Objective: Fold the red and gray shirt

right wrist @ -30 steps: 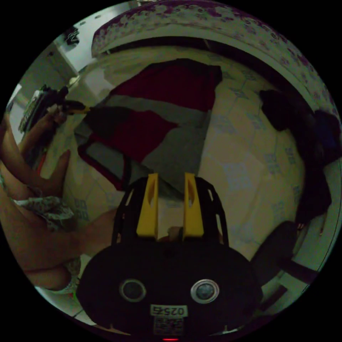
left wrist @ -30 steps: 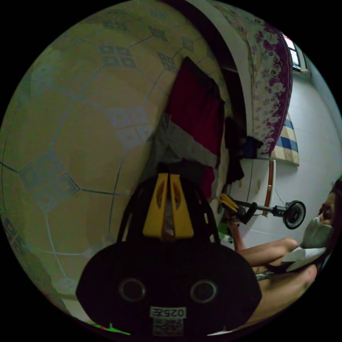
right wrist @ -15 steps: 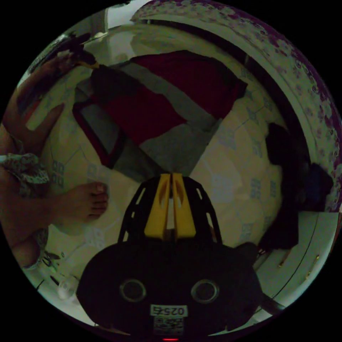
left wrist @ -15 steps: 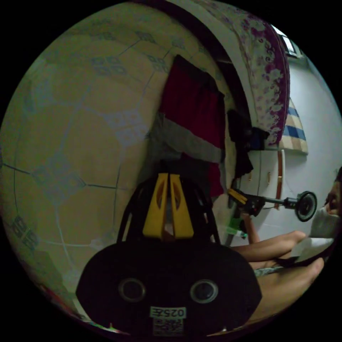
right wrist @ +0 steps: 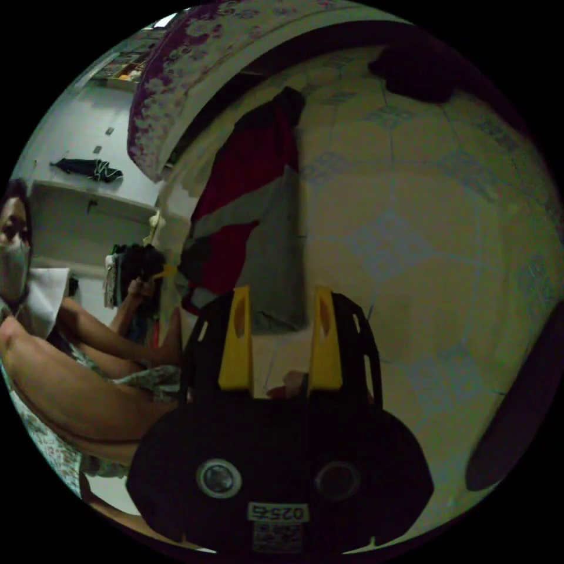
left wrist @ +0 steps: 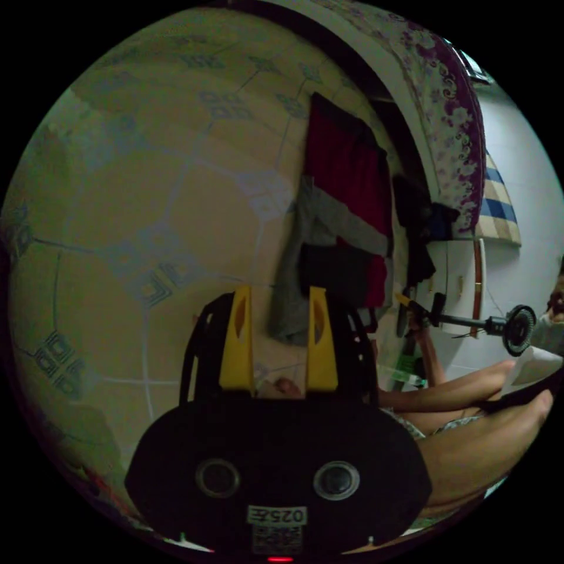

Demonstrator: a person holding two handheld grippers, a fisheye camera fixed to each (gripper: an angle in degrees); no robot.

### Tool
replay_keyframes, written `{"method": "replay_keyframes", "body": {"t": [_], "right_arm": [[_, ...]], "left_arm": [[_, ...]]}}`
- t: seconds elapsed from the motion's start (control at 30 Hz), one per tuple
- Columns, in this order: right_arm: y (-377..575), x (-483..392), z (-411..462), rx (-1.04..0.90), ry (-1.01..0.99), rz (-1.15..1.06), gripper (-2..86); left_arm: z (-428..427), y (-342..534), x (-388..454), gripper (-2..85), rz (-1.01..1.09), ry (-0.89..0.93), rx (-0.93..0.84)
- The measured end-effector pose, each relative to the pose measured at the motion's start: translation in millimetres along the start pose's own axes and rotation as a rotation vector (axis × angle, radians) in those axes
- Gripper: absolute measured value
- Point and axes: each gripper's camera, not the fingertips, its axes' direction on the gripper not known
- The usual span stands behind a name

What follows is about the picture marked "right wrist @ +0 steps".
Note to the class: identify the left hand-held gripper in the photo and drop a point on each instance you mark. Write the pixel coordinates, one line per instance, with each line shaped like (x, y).
(143, 262)

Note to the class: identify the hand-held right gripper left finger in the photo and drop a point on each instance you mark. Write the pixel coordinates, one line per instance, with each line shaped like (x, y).
(235, 348)

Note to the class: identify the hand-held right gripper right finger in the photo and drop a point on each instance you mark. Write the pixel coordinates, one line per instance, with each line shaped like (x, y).
(327, 352)

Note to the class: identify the person's left forearm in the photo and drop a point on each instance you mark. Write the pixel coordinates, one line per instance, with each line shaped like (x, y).
(125, 312)

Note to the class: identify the red and gray shirt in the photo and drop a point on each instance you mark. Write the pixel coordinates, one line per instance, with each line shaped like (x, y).
(269, 229)

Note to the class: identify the person's left hand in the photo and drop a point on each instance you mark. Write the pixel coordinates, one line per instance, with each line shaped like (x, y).
(142, 288)

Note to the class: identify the pile of clothes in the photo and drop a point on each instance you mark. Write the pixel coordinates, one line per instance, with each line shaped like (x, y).
(115, 282)

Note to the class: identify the bed with woven mat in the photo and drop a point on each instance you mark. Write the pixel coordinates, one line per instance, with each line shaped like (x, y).
(418, 264)

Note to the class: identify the black umbrella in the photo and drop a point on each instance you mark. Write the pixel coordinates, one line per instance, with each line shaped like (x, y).
(88, 169)

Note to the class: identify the person's body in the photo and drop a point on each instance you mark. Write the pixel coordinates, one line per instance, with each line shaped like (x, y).
(66, 387)

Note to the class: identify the dark garment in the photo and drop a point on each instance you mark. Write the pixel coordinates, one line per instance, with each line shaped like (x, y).
(414, 72)

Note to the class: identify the wall shelf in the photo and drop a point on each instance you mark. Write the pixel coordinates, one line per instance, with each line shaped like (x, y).
(121, 70)

